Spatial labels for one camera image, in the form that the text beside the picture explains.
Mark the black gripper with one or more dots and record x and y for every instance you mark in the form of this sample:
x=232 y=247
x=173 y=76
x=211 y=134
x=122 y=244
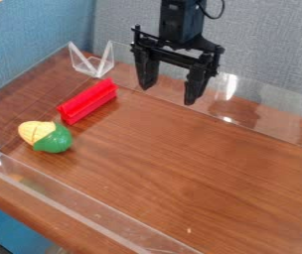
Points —
x=197 y=55

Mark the yellow green toy corn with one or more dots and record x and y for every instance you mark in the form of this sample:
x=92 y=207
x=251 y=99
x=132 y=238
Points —
x=45 y=136

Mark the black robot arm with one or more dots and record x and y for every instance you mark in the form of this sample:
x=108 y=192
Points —
x=181 y=19

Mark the red plastic block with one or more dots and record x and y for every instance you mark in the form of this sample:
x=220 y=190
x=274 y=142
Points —
x=85 y=102

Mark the clear acrylic corner bracket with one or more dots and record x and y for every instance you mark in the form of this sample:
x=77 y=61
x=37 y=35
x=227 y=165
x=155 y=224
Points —
x=92 y=66

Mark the clear acrylic back wall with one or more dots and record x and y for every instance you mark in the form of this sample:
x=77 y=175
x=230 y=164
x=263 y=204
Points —
x=238 y=100

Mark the clear acrylic wall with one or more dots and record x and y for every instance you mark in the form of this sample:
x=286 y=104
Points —
x=238 y=100
x=130 y=233

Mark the clear acrylic front wall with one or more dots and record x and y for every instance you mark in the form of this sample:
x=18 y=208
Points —
x=130 y=233

